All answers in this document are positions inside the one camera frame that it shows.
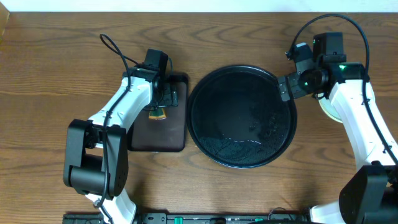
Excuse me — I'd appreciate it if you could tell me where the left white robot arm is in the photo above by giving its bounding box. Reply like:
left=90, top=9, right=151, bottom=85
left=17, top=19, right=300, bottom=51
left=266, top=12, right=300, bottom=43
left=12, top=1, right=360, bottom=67
left=63, top=67, right=188, bottom=223

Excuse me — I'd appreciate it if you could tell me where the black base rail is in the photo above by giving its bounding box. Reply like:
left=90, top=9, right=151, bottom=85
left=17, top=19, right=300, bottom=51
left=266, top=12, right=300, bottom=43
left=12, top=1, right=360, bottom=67
left=62, top=213, right=313, bottom=224

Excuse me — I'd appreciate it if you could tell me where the black rectangular water tray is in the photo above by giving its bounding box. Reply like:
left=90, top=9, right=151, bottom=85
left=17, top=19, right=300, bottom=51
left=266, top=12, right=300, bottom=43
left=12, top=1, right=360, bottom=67
left=128, top=72, right=188, bottom=152

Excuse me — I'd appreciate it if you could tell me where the green and orange sponge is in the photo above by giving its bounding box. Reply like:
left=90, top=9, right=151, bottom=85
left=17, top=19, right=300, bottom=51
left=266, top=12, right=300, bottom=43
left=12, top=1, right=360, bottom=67
left=149, top=108, right=167, bottom=120

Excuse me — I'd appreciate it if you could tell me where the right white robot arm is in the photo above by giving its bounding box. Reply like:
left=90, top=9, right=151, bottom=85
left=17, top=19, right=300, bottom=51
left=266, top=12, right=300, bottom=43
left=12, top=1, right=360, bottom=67
left=277, top=63, right=397, bottom=223

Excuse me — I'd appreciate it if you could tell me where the black round tray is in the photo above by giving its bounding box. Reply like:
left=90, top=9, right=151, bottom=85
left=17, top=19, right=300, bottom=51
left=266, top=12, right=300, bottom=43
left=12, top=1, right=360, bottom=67
left=187, top=65, right=297, bottom=169

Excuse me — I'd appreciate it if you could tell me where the pale green plate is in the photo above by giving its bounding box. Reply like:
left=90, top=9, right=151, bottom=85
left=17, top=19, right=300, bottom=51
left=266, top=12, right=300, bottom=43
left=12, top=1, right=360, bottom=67
left=318, top=98, right=342, bottom=123

